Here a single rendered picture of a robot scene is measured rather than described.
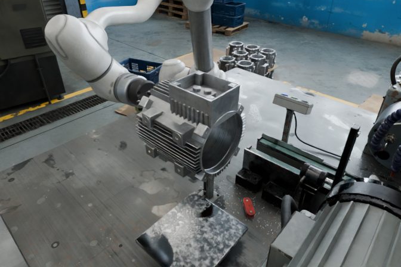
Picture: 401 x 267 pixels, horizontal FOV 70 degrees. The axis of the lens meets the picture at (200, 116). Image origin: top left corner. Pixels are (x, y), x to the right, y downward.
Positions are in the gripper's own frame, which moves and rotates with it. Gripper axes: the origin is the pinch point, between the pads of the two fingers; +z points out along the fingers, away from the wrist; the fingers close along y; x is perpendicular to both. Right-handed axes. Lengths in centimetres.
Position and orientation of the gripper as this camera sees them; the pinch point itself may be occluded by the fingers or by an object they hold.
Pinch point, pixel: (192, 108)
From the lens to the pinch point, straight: 67.9
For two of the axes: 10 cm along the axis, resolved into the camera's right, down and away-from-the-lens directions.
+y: 6.5, -4.1, 6.4
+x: 1.0, 8.8, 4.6
